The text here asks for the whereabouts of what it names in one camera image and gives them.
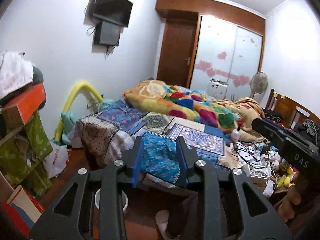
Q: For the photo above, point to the person's light slipper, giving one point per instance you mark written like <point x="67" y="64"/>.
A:
<point x="162" y="222"/>

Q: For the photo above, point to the white cloth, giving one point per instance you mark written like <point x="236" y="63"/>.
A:
<point x="13" y="72"/>

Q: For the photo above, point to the colourful fleece blanket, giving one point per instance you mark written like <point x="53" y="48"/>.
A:
<point x="190" y="105"/>

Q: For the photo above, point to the wooden headboard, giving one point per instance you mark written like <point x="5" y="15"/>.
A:
<point x="292" y="107"/>

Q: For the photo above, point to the orange cardboard box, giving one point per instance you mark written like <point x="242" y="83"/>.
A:
<point x="27" y="105"/>

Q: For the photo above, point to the white pump bottle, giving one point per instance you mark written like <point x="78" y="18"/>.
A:
<point x="235" y="135"/>

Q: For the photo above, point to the standing electric fan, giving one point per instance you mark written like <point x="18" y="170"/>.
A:
<point x="258" y="81"/>

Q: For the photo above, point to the green patterned boxes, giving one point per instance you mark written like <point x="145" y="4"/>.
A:
<point x="15" y="152"/>

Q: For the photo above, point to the patchwork patterned bed sheet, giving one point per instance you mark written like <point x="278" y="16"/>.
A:
<point x="160" y="152"/>

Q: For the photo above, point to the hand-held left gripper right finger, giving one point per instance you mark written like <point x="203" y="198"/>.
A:
<point x="180" y="166"/>

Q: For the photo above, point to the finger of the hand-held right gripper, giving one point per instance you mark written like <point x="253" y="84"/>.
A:
<point x="265" y="127"/>

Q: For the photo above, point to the wardrobe with frosted sliding doors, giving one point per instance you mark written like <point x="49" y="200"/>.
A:
<point x="225" y="42"/>

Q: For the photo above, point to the pile of clothes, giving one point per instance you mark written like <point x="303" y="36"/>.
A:
<point x="311" y="126"/>

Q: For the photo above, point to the brown wooden door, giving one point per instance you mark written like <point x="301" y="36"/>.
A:
<point x="176" y="55"/>

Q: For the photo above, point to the white plastic bag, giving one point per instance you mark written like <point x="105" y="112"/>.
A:
<point x="56" y="160"/>

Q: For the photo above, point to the black wall television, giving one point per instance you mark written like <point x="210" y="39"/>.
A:
<point x="112" y="5"/>

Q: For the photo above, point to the white blue mandala mat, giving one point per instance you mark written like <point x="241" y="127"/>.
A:
<point x="197" y="137"/>

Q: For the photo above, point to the white power strip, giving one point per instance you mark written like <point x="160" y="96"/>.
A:
<point x="260" y="175"/>

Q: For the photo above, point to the blue towel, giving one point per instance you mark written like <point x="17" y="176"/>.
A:
<point x="215" y="132"/>

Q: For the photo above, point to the small white cabinet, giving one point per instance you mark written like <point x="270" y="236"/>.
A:
<point x="217" y="88"/>

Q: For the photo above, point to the yellow foam tube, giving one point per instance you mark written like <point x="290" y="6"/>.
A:
<point x="75" y="90"/>

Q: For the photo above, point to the yellow soft toys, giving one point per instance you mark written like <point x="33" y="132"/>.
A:
<point x="286" y="178"/>

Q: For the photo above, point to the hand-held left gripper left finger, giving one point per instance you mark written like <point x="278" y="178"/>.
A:
<point x="137" y="160"/>

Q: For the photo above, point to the person's trouser leg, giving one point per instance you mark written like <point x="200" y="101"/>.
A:
<point x="185" y="217"/>

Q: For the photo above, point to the red and white box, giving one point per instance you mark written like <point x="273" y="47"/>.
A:
<point x="17" y="210"/>

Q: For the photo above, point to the person's right hand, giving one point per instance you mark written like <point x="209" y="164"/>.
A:
<point x="288" y="205"/>

